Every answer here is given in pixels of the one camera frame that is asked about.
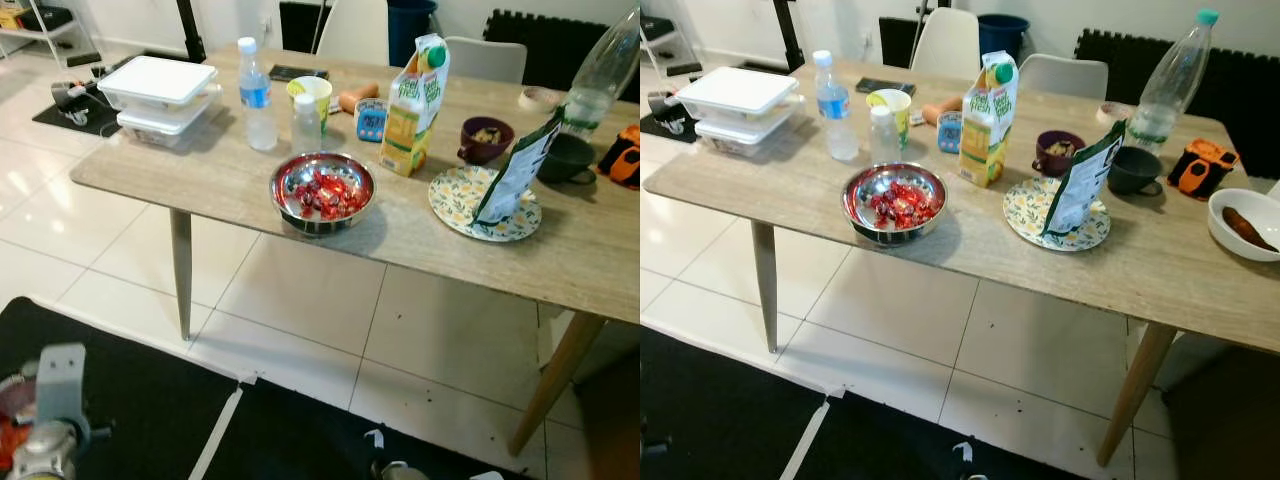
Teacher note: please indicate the black rack post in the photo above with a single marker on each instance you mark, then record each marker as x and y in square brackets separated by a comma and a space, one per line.
[190, 30]
[788, 35]

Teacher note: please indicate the small black mat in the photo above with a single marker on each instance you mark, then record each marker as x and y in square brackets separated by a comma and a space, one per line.
[48, 120]
[650, 132]

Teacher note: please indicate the water bottle blue label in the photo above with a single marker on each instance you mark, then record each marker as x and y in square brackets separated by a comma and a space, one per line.
[835, 120]
[258, 110]

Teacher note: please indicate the brown sausage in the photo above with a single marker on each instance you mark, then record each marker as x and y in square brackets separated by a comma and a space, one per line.
[1248, 230]

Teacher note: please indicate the black foam wall mat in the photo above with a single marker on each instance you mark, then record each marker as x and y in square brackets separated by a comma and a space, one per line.
[540, 45]
[1240, 100]

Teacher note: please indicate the green snack bag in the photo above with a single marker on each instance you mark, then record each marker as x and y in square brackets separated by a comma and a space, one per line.
[1085, 185]
[515, 175]

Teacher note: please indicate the blue digital timer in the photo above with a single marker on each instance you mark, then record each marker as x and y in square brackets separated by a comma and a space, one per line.
[950, 135]
[371, 122]

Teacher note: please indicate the orange black device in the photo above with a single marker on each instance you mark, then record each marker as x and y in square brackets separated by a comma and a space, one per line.
[622, 160]
[1200, 170]

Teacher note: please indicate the beige tape roll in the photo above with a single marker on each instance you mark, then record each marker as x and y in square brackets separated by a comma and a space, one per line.
[528, 98]
[1105, 112]

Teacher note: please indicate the white ceramic bowl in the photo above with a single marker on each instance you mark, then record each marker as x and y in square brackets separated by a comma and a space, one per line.
[1225, 238]

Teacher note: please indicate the red candy pile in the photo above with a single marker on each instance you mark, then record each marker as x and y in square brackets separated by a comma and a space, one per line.
[900, 205]
[325, 195]

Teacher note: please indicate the small clear plastic bottle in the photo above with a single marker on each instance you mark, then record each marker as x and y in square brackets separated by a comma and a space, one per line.
[883, 142]
[306, 130]

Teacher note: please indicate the light wooden dining table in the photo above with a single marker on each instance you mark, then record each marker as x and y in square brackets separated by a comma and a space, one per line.
[800, 200]
[200, 180]

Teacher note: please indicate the white shelf unit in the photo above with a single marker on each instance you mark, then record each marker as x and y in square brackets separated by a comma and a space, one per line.
[30, 36]
[655, 50]

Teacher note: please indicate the black foam tile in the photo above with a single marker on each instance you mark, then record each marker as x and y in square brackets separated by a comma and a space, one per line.
[295, 25]
[895, 40]

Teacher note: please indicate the grey barbell bar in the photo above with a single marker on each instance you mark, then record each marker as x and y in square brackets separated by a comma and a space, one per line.
[322, 25]

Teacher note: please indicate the orange wooden grinder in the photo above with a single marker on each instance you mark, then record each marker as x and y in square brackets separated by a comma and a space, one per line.
[942, 110]
[360, 97]

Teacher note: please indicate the grey shell chair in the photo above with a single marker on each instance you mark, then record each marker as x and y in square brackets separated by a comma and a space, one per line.
[1065, 78]
[485, 60]

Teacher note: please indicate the floral plate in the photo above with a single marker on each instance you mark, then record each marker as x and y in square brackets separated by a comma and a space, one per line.
[1025, 210]
[455, 200]

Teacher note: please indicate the yellow box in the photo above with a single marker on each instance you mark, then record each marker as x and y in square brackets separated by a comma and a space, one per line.
[8, 18]

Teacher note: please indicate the yellow juice carton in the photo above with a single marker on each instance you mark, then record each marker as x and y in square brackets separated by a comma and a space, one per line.
[985, 135]
[410, 120]

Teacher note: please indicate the maroon cup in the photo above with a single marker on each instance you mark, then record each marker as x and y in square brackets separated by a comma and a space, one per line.
[485, 150]
[1058, 165]

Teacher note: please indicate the black smartphone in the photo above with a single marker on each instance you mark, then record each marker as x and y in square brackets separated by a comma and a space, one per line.
[298, 73]
[885, 86]

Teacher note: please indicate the yellow paper cup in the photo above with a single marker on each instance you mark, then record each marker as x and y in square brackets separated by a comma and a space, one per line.
[895, 108]
[315, 95]

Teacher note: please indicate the steel bowl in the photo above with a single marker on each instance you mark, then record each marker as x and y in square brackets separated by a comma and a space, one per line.
[284, 185]
[857, 195]

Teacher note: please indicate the blue bin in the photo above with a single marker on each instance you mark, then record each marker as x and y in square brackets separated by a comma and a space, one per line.
[410, 30]
[1003, 38]

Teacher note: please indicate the black box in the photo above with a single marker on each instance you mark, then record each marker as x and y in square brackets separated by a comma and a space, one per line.
[655, 28]
[45, 18]

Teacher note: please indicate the dark green cup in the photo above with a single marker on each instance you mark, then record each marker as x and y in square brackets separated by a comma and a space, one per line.
[565, 160]
[1135, 172]

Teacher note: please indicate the white shell chair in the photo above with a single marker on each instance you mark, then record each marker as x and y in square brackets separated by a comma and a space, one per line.
[945, 45]
[355, 30]

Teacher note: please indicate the white lidded food container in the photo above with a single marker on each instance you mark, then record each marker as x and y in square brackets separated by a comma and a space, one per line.
[155, 80]
[735, 92]

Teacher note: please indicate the white tape strip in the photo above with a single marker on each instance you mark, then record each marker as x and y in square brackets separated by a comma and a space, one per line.
[215, 435]
[805, 440]

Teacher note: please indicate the large clear bottle teal cap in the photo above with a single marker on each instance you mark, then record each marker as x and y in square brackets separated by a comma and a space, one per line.
[600, 80]
[1170, 90]

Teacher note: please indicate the white power strip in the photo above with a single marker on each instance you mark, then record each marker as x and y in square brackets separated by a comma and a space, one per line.
[70, 95]
[665, 105]

